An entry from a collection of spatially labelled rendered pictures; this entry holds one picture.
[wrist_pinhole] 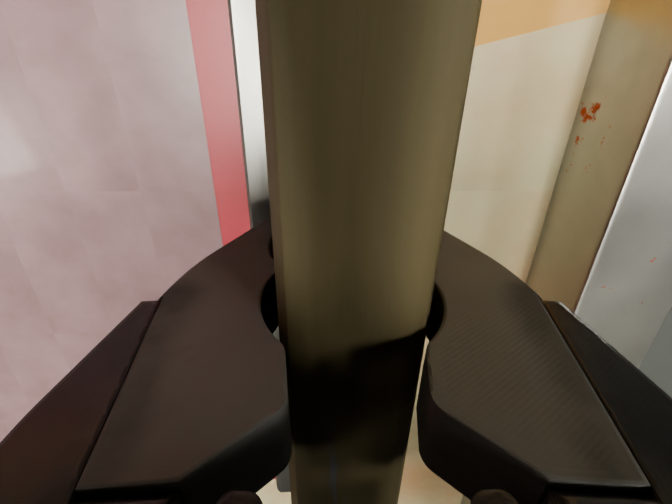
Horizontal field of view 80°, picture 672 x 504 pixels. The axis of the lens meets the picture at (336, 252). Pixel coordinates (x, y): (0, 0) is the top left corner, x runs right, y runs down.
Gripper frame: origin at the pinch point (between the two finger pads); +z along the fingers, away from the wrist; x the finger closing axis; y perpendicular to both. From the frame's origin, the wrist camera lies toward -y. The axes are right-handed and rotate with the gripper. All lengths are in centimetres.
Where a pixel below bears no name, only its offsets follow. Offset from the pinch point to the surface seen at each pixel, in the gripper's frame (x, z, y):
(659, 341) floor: 123, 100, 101
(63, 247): -12.1, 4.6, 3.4
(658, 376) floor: 130, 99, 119
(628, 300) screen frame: 10.8, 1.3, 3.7
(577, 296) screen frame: 8.9, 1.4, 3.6
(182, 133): -6.0, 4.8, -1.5
